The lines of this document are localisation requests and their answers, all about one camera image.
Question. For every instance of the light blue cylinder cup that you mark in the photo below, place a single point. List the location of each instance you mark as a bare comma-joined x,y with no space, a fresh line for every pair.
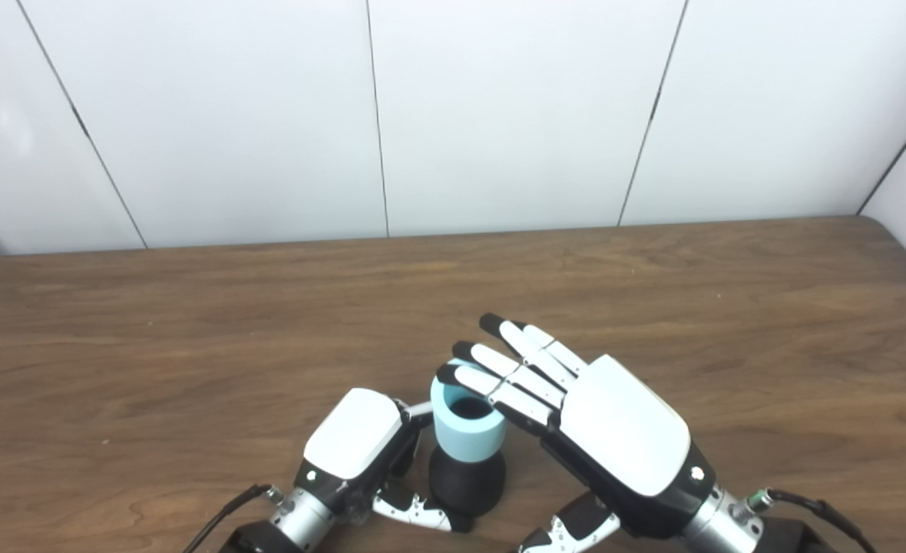
464,442

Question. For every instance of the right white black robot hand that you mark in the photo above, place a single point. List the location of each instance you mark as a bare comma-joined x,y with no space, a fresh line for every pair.
626,430

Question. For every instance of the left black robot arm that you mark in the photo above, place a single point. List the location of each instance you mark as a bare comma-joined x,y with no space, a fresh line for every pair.
303,518

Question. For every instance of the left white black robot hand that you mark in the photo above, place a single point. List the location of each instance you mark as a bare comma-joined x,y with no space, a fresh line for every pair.
353,434

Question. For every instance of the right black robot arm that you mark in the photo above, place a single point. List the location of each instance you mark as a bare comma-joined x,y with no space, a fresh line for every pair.
725,526

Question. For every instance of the black nozzle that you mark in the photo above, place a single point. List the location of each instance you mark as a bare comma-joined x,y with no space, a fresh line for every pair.
464,484

